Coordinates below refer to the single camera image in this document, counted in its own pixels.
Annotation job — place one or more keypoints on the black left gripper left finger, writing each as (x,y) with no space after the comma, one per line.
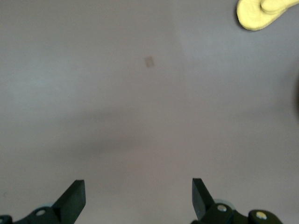
(72,200)

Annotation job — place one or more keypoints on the yellow quilted oven mitt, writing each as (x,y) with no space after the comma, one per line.
(275,5)
(250,16)

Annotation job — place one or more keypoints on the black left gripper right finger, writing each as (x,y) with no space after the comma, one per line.
(201,200)

